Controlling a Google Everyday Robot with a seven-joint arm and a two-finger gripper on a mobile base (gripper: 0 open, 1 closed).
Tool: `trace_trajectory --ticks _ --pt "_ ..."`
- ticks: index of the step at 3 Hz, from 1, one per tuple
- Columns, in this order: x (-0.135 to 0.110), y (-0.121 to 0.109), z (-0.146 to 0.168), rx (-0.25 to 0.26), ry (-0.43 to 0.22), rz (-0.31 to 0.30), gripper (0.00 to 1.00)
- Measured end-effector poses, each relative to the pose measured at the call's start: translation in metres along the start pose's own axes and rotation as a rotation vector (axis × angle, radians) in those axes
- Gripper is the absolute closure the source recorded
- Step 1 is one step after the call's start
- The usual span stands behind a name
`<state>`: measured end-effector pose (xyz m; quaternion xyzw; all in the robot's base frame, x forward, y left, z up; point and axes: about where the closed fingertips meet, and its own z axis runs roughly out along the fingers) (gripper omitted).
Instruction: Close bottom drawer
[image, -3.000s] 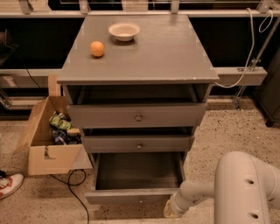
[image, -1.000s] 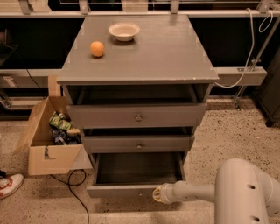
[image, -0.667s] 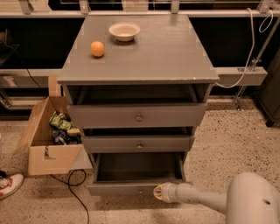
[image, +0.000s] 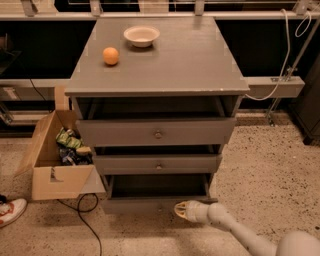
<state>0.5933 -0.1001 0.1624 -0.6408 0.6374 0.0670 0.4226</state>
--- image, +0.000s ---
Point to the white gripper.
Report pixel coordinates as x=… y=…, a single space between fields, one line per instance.
x=194 y=211

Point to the grey bottom drawer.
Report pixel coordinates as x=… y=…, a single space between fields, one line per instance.
x=146 y=194

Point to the grey drawer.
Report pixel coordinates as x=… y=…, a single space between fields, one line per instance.
x=156 y=159
x=153 y=132
x=146 y=194

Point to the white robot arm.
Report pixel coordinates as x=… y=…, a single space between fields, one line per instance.
x=296 y=243

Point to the grey middle drawer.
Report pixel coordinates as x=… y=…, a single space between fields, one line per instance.
x=156 y=159

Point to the grey top drawer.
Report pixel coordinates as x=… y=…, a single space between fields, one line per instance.
x=153 y=132

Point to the grey wooden drawer cabinet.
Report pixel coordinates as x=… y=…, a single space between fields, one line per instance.
x=156 y=99

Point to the dark blue snack bag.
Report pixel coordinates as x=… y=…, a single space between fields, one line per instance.
x=73 y=157

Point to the cardboard box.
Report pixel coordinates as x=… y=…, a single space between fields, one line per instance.
x=50 y=179

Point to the green snack bag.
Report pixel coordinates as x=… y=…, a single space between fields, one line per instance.
x=67 y=138

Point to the dark cabinet at right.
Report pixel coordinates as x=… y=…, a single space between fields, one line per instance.
x=306 y=110

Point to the orange fruit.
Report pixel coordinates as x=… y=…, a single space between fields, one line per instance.
x=110 y=56

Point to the red and white sneaker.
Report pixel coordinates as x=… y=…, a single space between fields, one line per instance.
x=10 y=211

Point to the white paper bowl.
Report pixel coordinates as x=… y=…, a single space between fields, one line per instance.
x=141 y=36

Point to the grey metal rail frame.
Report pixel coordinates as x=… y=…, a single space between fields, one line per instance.
x=266 y=86

